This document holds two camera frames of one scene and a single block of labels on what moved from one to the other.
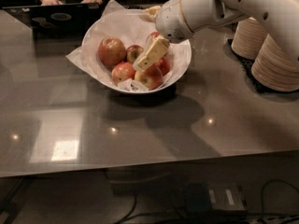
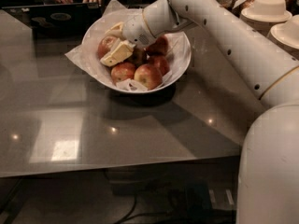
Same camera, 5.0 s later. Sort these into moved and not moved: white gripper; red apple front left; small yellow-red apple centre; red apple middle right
Moved: white gripper
Not moved: red apple middle right; red apple front left; small yellow-red apple centre
